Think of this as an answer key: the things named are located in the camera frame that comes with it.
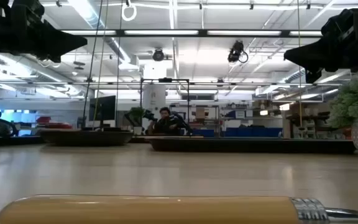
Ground metal storage shelf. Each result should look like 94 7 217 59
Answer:
219 99 284 128

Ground long black cable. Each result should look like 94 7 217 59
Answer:
81 0 104 129

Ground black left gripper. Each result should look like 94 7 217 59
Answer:
0 0 88 63

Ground black ceiling fixture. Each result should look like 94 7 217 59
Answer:
151 47 166 62

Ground black overhead camera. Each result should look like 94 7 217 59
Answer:
227 40 249 64

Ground black overhead frame beam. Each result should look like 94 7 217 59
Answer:
59 29 323 39

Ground red storage bins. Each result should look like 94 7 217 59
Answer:
35 116 73 130

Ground white cable loop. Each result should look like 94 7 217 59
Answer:
121 0 138 22

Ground thin hanging cable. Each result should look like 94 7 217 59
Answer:
93 0 109 123
115 0 124 126

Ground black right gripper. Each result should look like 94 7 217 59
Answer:
283 0 358 83

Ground black monitor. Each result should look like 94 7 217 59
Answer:
88 95 117 129

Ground black round plate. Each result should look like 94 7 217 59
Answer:
38 128 134 147

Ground white round column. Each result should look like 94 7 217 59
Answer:
142 83 167 119

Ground blue storage bin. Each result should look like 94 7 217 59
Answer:
193 128 216 138
224 126 284 138

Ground small background potted plant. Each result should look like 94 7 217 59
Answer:
128 106 146 135

